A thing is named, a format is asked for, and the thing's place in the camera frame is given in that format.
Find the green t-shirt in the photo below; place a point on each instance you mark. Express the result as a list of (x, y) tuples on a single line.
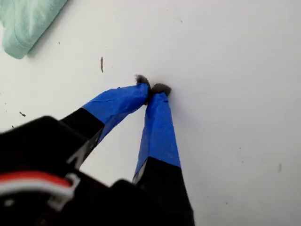
[(23, 23)]

